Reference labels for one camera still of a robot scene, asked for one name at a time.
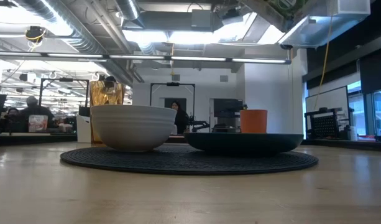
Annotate orange cup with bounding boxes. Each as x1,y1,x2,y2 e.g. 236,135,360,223
239,109,269,134

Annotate person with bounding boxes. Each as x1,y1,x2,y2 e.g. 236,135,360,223
170,101,190,135
2,107,22,131
19,96,55,131

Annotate black background equipment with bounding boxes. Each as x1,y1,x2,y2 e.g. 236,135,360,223
213,98,249,134

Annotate round dark woven placemat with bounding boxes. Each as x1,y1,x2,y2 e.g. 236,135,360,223
60,144,319,175

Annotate long ceiling light bar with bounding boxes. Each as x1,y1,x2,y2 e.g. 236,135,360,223
0,52,292,65

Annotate dark teal plate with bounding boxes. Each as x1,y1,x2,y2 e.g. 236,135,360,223
183,133,304,156

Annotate white ceramic bowl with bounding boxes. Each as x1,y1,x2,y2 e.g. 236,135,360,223
90,105,178,152

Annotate white rectangular container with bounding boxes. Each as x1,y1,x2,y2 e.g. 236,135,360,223
76,114,92,144

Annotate whiteboard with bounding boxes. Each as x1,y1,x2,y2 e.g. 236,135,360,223
305,86,350,113

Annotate red white package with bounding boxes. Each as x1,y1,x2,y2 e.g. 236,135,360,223
28,114,49,133

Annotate black metal frame rig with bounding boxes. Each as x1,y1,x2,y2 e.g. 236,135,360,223
38,77,90,116
149,82,196,110

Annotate silver ventilation duct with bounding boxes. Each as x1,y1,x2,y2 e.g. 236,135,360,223
9,0,135,85

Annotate black wire cart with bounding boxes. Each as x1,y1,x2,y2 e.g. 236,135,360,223
304,107,355,141

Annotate yellow hanging cable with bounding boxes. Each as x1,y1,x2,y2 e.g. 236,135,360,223
313,12,334,110

